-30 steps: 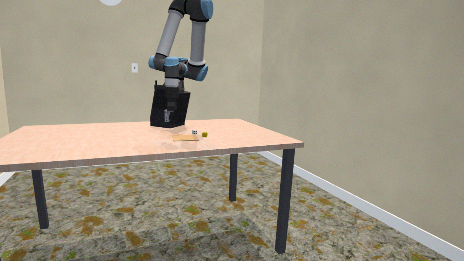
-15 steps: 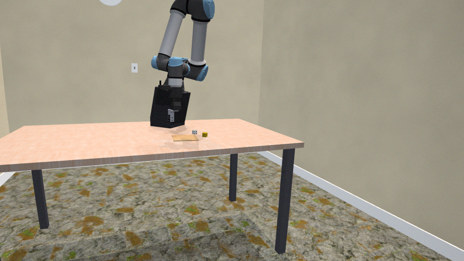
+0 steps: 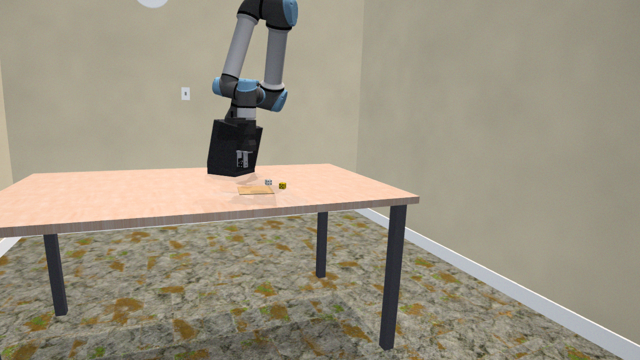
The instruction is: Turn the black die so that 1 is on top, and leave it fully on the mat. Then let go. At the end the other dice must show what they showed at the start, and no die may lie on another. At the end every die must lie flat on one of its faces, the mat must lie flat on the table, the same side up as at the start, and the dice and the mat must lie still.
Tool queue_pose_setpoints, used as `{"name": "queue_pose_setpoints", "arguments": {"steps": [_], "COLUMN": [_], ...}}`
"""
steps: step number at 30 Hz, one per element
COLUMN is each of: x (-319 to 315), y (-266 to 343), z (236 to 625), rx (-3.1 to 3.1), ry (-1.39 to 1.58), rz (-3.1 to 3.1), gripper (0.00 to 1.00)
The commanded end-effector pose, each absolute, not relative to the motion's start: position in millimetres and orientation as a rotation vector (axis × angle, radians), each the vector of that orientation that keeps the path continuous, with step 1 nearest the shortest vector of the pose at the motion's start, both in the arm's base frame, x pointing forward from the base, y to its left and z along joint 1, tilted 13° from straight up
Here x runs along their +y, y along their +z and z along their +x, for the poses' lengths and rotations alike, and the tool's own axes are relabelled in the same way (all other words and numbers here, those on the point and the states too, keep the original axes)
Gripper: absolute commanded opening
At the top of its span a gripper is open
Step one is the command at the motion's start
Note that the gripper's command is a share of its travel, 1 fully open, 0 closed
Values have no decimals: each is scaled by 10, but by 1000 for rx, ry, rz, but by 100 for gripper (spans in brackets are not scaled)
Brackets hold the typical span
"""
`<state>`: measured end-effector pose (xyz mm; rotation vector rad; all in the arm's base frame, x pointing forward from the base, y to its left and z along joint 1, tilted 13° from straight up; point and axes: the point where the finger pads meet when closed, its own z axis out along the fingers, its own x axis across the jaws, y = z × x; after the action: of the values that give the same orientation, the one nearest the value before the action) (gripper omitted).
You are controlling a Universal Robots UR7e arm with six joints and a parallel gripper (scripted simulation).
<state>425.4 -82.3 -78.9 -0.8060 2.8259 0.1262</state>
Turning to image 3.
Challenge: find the tan translucent mat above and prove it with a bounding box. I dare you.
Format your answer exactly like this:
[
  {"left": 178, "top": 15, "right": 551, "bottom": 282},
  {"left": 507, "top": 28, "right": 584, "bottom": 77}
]
[{"left": 237, "top": 186, "right": 275, "bottom": 195}]

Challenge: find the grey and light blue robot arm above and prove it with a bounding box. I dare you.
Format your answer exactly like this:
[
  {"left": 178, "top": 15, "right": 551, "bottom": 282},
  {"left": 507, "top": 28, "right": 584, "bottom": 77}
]
[{"left": 212, "top": 0, "right": 298, "bottom": 123}]

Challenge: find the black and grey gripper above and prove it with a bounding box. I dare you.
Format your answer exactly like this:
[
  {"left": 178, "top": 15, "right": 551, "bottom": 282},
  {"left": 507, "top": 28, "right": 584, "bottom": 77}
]
[{"left": 227, "top": 108, "right": 257, "bottom": 168}]

